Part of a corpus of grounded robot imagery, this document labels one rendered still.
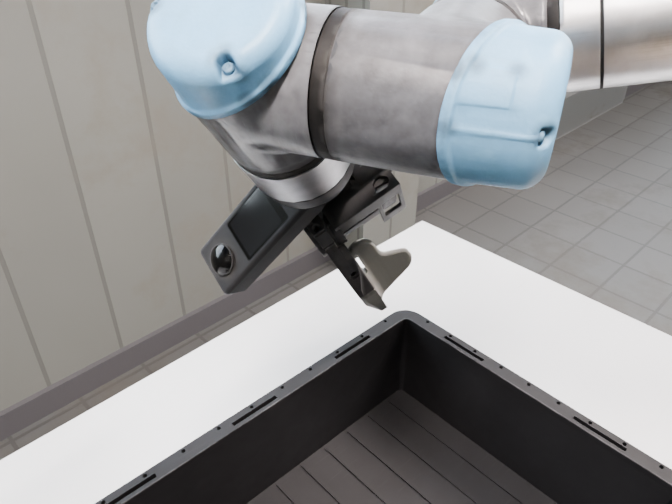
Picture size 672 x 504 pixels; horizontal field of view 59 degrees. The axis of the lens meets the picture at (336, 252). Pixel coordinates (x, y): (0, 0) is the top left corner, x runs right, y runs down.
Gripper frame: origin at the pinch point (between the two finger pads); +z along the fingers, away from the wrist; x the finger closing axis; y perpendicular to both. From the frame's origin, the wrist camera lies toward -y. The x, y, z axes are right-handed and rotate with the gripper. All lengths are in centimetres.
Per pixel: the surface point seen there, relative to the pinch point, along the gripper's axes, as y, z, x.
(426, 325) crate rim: 3.2, 3.7, -10.5
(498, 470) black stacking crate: 0.8, 6.8, -25.3
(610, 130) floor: 166, 279, 67
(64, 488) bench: -42.2, 11.0, -0.8
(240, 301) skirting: -39, 136, 55
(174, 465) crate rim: -19.4, -11.0, -10.8
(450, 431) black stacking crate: -0.9, 8.9, -20.0
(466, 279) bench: 15, 48, 0
